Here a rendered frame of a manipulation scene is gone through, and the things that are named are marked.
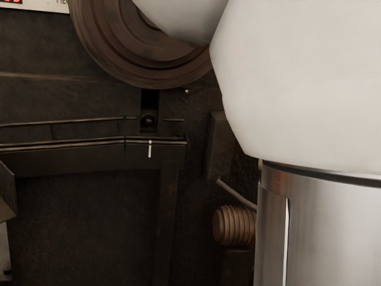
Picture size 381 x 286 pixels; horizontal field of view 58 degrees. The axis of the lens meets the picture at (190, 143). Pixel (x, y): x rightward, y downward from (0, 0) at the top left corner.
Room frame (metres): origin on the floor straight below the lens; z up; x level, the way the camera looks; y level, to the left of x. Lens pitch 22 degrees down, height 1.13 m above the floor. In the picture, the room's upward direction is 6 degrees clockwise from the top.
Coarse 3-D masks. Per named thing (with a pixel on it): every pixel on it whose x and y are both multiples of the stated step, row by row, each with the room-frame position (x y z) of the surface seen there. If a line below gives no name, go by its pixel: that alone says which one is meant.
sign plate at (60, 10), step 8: (0, 0) 1.04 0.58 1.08; (16, 0) 1.05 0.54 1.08; (24, 0) 1.05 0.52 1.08; (32, 0) 1.06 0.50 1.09; (40, 0) 1.06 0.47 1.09; (48, 0) 1.07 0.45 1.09; (56, 0) 1.07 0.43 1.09; (64, 0) 1.07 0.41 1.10; (16, 8) 1.05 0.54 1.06; (24, 8) 1.05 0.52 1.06; (32, 8) 1.06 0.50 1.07; (40, 8) 1.06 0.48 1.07; (48, 8) 1.07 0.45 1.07; (56, 8) 1.07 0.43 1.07; (64, 8) 1.08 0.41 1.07
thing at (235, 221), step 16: (224, 208) 0.95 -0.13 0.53; (240, 208) 0.96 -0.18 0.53; (224, 224) 0.91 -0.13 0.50; (240, 224) 0.91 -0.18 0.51; (224, 240) 0.89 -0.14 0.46; (240, 240) 0.90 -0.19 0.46; (224, 256) 0.91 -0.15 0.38; (240, 256) 0.91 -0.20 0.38; (224, 272) 0.90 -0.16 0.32; (240, 272) 0.91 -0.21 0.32
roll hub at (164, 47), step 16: (112, 0) 0.89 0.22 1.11; (128, 0) 0.91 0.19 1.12; (128, 16) 0.91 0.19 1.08; (144, 16) 0.90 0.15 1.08; (128, 32) 0.90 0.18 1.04; (144, 32) 0.92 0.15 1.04; (160, 32) 0.93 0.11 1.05; (128, 48) 0.90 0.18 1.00; (144, 48) 0.91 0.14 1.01; (160, 48) 0.92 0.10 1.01; (176, 48) 0.93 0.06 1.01; (192, 48) 0.93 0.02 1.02
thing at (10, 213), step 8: (0, 160) 0.76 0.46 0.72; (0, 168) 0.75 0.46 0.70; (0, 176) 0.76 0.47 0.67; (8, 176) 0.72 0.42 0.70; (0, 184) 0.76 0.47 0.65; (8, 184) 0.72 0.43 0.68; (0, 192) 0.77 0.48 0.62; (8, 192) 0.73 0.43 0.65; (0, 200) 0.75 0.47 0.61; (8, 200) 0.73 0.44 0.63; (16, 200) 0.70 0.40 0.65; (0, 208) 0.72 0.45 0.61; (8, 208) 0.72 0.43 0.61; (16, 208) 0.70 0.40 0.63; (0, 216) 0.69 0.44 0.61; (8, 216) 0.69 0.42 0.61; (16, 216) 0.69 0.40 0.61
